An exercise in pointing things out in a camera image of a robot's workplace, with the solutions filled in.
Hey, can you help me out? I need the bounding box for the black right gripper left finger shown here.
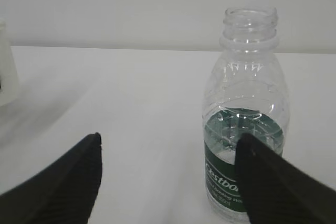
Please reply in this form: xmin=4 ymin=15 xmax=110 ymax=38
xmin=1 ymin=133 xmax=103 ymax=223

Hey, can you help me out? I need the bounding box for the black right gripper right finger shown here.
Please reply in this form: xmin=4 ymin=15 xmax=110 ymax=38
xmin=234 ymin=133 xmax=335 ymax=223

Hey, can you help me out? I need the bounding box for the clear plastic water bottle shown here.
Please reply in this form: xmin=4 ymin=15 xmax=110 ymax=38
xmin=202 ymin=6 xmax=290 ymax=223

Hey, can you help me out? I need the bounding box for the white paper cup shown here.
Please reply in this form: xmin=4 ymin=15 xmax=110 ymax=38
xmin=0 ymin=18 xmax=19 ymax=106

